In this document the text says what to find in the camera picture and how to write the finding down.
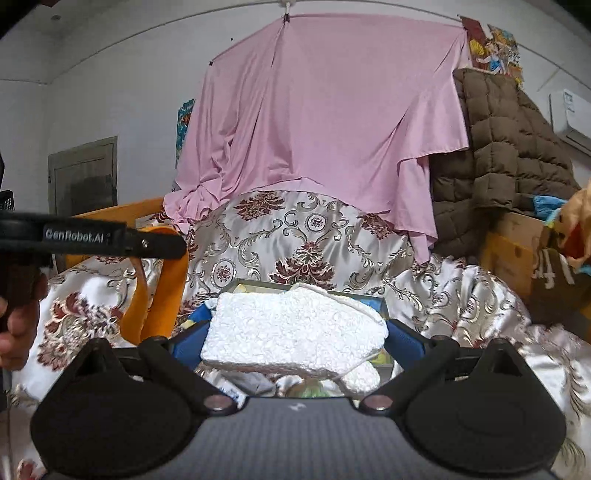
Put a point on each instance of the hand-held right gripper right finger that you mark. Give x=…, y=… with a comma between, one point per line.
x=406, y=344

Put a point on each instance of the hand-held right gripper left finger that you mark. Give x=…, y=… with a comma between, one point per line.
x=189, y=346

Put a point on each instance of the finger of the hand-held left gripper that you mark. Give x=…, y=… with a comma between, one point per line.
x=157, y=244

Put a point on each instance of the white whale print muslin towel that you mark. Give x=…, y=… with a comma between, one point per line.
x=249, y=383

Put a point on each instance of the white foam piece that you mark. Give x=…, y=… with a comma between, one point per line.
x=295, y=327

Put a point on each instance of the person's left hand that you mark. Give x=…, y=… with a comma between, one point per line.
x=18, y=346

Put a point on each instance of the grey cabinet door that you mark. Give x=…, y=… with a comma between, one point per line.
x=83, y=180

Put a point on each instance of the tan cardboard box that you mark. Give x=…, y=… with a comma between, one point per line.
x=508, y=249

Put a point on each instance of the floral satin blanket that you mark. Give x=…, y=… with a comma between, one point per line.
x=300, y=240

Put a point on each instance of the brown printed cardboard box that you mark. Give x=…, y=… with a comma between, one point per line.
x=554, y=295

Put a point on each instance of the light blue cloth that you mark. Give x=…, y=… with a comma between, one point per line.
x=547, y=205

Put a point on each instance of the brown plush toy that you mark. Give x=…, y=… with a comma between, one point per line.
x=572, y=221

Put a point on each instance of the pink cloth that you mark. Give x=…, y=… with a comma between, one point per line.
x=323, y=115

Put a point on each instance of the brown quilted blanket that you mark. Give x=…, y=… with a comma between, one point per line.
x=498, y=138

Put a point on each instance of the white air conditioner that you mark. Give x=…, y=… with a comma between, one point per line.
x=572, y=120

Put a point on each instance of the wooden chair frame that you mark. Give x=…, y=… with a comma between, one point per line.
x=115, y=210

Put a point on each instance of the blue wall poster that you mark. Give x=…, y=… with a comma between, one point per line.
x=184, y=124

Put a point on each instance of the white wall hook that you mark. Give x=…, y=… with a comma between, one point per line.
x=287, y=9

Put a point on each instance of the colourful figure wall poster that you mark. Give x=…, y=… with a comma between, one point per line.
x=501, y=50

